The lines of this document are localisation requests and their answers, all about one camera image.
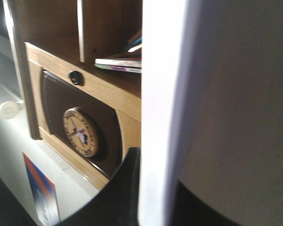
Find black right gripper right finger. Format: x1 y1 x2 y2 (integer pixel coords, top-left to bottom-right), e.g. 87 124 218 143
172 182 237 226

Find white paper sheet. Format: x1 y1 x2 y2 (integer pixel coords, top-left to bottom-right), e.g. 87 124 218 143
138 0 283 226

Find red blue card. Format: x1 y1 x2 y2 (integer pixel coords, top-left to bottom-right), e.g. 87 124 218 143
23 153 60 226

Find wooden shelf unit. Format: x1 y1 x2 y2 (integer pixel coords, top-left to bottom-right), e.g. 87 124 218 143
3 0 142 189

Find round clock plaque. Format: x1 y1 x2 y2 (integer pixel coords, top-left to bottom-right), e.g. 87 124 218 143
63 108 100 157

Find stacked books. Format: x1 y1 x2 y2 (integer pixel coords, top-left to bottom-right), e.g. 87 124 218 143
94 29 142 74

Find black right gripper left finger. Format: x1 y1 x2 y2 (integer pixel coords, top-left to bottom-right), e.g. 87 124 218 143
59 147 141 226

